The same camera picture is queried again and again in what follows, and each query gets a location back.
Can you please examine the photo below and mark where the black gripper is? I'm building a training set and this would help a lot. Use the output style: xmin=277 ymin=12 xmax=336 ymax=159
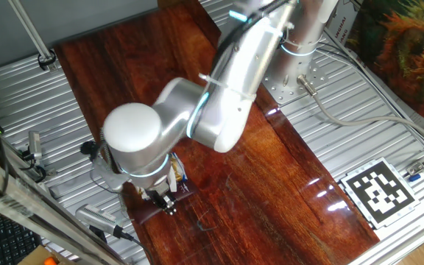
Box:
xmin=144 ymin=183 xmax=178 ymax=216

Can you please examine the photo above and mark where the maroon telephone handset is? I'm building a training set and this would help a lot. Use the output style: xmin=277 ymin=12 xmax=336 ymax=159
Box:
xmin=132 ymin=179 xmax=199 ymax=226

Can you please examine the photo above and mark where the gold tissue pack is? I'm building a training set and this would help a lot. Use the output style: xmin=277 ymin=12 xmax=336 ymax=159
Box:
xmin=167 ymin=152 xmax=190 ymax=192

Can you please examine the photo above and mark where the glossy brown wooden board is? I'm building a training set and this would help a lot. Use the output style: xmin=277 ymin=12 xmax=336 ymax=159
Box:
xmin=53 ymin=0 xmax=381 ymax=265

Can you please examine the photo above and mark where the black keyboard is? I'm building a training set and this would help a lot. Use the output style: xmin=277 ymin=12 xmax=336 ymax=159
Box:
xmin=0 ymin=209 xmax=43 ymax=265

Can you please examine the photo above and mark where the black pole clamp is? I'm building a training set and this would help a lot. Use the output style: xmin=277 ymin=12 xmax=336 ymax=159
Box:
xmin=37 ymin=49 xmax=58 ymax=72

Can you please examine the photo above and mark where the black white marker board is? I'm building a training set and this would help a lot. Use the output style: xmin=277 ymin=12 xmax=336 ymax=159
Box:
xmin=339 ymin=157 xmax=421 ymax=230

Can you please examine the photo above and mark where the metal stand pole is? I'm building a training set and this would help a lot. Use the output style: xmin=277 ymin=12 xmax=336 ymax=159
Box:
xmin=7 ymin=0 xmax=57 ymax=71

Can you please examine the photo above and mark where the white printed carton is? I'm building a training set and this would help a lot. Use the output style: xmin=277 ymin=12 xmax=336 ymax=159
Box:
xmin=324 ymin=0 xmax=364 ymax=38

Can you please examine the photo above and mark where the colourful printed poster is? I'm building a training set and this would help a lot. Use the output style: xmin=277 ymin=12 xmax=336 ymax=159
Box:
xmin=344 ymin=0 xmax=424 ymax=130

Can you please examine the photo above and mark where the black finned camera cable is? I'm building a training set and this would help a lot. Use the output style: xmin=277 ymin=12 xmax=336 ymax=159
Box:
xmin=114 ymin=226 xmax=156 ymax=265

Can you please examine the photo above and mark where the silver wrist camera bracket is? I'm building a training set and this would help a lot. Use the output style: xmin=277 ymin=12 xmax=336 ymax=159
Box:
xmin=91 ymin=152 xmax=130 ymax=194

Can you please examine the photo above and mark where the silver finned camera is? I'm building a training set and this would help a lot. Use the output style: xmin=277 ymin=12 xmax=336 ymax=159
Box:
xmin=74 ymin=204 xmax=124 ymax=239

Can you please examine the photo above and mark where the black wrist-mounted camera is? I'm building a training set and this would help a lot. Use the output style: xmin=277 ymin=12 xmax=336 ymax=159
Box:
xmin=79 ymin=140 xmax=101 ymax=156

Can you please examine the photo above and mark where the grey metal frame bar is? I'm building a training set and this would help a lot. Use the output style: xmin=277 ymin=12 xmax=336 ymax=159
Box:
xmin=0 ymin=146 xmax=124 ymax=265

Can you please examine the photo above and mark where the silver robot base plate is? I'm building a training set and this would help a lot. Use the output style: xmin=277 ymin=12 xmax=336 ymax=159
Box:
xmin=259 ymin=47 xmax=329 ymax=106

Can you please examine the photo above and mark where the thick grey base cable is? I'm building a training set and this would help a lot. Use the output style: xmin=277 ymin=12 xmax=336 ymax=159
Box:
xmin=296 ymin=73 xmax=424 ymax=148

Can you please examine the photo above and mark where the small metal bracket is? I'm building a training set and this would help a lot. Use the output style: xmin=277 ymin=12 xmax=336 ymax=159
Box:
xmin=406 ymin=160 xmax=424 ymax=177

